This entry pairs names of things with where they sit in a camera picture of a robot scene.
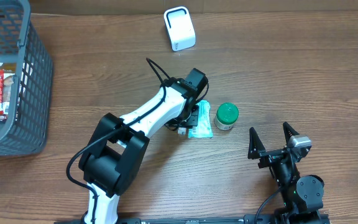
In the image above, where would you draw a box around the grey plastic mesh basket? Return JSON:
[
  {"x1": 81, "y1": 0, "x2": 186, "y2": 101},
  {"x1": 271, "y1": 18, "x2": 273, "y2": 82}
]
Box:
[{"x1": 0, "y1": 0, "x2": 53, "y2": 156}]

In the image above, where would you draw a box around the teal wet wipes pack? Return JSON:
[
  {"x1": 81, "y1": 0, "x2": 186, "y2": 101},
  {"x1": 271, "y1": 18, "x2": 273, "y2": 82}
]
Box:
[{"x1": 188, "y1": 100, "x2": 213, "y2": 139}]

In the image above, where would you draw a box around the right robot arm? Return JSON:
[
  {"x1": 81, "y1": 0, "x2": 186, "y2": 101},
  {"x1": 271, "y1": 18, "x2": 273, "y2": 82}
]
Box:
[{"x1": 244, "y1": 122, "x2": 329, "y2": 223}]

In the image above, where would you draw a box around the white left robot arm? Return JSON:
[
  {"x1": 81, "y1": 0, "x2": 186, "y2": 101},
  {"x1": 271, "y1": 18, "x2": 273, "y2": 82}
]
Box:
[{"x1": 78, "y1": 68, "x2": 208, "y2": 223}]

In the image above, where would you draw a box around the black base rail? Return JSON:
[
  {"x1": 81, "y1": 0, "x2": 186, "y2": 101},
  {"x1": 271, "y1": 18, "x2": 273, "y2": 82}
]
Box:
[{"x1": 113, "y1": 213, "x2": 331, "y2": 224}]

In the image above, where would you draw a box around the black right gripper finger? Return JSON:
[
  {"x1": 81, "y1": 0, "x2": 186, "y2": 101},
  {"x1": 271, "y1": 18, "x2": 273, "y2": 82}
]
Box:
[
  {"x1": 283, "y1": 122, "x2": 299, "y2": 144},
  {"x1": 248, "y1": 127, "x2": 265, "y2": 159}
]

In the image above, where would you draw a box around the green lidded jar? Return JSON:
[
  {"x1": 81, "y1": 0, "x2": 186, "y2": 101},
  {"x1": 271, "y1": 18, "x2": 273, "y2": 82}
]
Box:
[{"x1": 214, "y1": 102, "x2": 239, "y2": 131}]

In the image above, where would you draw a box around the white barcode scanner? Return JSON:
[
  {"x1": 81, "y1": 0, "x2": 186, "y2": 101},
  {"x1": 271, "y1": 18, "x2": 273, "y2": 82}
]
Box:
[{"x1": 163, "y1": 6, "x2": 196, "y2": 52}]

